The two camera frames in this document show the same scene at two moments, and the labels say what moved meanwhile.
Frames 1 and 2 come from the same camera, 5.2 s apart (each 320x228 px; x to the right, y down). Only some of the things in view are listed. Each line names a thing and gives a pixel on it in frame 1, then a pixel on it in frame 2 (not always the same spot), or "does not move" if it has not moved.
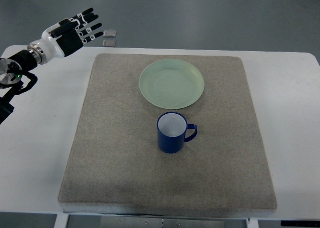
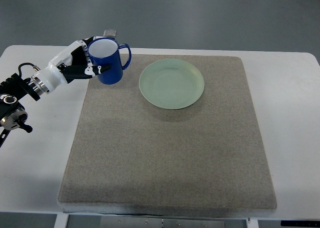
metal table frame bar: x=118 y=222 does not move
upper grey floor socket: x=110 y=33 does not move
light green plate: x=171 y=83 does not move
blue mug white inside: x=171 y=128 to x=106 y=50
